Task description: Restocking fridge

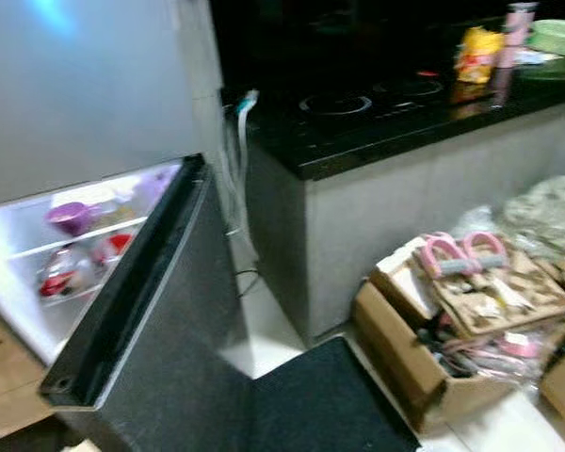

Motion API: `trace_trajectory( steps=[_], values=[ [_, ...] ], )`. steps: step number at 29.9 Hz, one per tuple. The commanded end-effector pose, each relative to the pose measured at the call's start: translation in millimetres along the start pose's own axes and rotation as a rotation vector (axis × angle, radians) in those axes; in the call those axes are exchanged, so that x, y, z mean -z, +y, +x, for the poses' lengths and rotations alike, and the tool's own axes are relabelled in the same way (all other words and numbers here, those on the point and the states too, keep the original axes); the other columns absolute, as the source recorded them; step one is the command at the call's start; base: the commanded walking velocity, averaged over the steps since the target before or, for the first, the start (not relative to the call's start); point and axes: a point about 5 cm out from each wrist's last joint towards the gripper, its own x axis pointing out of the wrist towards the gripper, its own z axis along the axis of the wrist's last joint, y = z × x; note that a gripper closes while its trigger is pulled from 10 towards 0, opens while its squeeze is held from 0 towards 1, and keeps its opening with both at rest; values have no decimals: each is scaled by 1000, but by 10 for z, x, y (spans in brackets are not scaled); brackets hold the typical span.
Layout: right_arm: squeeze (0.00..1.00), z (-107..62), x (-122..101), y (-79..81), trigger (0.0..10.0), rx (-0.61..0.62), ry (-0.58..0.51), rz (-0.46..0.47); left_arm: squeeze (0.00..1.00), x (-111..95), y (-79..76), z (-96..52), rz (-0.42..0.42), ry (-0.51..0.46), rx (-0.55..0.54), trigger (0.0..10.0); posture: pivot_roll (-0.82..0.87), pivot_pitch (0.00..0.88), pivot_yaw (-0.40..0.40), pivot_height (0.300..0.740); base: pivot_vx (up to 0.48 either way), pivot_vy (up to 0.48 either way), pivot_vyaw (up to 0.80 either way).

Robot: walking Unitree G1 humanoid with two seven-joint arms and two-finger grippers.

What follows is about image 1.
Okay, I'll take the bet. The dark grey lower fridge door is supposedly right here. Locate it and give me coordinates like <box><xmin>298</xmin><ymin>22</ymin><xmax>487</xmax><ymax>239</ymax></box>
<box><xmin>40</xmin><ymin>154</ymin><xmax>257</xmax><ymax>452</ymax></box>

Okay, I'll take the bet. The grey upper fridge door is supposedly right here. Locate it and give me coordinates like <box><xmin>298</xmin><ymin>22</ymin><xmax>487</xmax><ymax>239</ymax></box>
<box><xmin>0</xmin><ymin>0</ymin><xmax>204</xmax><ymax>210</ymax></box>

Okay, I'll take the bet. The crumpled grey-green cloth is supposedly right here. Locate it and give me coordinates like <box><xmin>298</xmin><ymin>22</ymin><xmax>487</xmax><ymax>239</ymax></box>
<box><xmin>498</xmin><ymin>175</ymin><xmax>565</xmax><ymax>256</ymax></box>

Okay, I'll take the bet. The cardboard tray of wood pieces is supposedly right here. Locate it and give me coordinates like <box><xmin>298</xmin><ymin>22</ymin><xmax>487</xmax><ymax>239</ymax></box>
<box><xmin>432</xmin><ymin>249</ymin><xmax>553</xmax><ymax>339</ymax></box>

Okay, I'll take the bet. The pink item in plastic bag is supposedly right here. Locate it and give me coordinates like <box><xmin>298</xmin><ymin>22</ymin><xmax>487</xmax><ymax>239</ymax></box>
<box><xmin>499</xmin><ymin>332</ymin><xmax>543</xmax><ymax>360</ymax></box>

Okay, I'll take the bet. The black stone kitchen counter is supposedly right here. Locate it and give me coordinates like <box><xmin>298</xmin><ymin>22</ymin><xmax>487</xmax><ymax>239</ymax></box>
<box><xmin>221</xmin><ymin>52</ymin><xmax>565</xmax><ymax>346</ymax></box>

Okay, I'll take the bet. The green plastic basket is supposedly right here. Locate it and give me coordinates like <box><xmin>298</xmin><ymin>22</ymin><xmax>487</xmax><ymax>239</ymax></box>
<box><xmin>526</xmin><ymin>19</ymin><xmax>565</xmax><ymax>57</ymax></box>

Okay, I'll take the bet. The yellow snack bag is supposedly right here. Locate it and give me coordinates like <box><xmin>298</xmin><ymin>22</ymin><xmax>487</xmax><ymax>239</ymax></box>
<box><xmin>454</xmin><ymin>26</ymin><xmax>504</xmax><ymax>87</ymax></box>

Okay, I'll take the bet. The pink tumbler bottle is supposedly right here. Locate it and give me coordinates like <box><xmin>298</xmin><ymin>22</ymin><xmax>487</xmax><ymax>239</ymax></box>
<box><xmin>496</xmin><ymin>3</ymin><xmax>539</xmax><ymax>70</ymax></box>

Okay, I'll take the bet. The large open cardboard box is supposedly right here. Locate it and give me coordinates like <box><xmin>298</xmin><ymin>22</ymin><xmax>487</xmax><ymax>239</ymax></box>
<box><xmin>352</xmin><ymin>234</ymin><xmax>565</xmax><ymax>431</ymax></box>

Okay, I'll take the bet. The black induction cooktop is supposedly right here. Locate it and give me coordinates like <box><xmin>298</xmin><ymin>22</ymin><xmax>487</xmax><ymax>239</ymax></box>
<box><xmin>287</xmin><ymin>75</ymin><xmax>472</xmax><ymax>120</ymax></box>

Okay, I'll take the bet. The black floor mat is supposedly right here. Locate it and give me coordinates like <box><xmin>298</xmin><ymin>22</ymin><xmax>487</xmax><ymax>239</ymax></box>
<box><xmin>249</xmin><ymin>336</ymin><xmax>421</xmax><ymax>452</ymax></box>

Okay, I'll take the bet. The purple plastic bowl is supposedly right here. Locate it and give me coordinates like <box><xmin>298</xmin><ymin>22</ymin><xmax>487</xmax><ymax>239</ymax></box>
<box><xmin>44</xmin><ymin>202</ymin><xmax>96</xmax><ymax>237</ymax></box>

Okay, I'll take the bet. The brown wooden panel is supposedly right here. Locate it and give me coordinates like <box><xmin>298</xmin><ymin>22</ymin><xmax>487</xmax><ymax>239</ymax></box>
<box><xmin>0</xmin><ymin>300</ymin><xmax>54</xmax><ymax>444</ymax></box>

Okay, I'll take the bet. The pink handled exerciser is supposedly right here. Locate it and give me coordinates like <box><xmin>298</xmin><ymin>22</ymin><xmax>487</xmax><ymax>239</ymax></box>
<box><xmin>418</xmin><ymin>230</ymin><xmax>510</xmax><ymax>280</ymax></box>

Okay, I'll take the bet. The thin black floor cable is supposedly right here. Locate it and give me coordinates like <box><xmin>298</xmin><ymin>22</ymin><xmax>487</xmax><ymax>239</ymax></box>
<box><xmin>233</xmin><ymin>267</ymin><xmax>266</xmax><ymax>299</ymax></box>

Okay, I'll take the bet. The white teal cable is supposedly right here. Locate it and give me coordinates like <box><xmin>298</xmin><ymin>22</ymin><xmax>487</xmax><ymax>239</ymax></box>
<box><xmin>223</xmin><ymin>89</ymin><xmax>261</xmax><ymax>238</ymax></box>

